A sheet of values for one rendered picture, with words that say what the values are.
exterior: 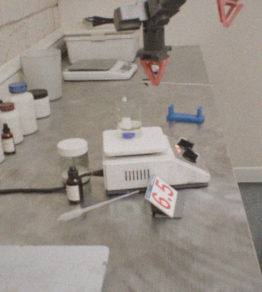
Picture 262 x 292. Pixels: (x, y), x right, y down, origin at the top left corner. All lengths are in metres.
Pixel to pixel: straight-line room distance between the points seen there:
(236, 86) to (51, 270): 1.87
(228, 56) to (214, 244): 1.73
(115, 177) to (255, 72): 1.64
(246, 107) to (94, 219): 1.74
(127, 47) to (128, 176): 1.18
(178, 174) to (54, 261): 0.30
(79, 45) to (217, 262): 1.46
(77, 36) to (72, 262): 1.43
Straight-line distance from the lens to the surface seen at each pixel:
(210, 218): 0.81
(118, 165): 0.87
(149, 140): 0.90
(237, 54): 2.40
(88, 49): 2.03
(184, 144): 0.96
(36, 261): 0.72
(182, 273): 0.69
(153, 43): 1.23
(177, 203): 0.85
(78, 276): 0.68
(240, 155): 2.57
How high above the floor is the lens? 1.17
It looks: 22 degrees down
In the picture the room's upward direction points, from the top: 4 degrees counter-clockwise
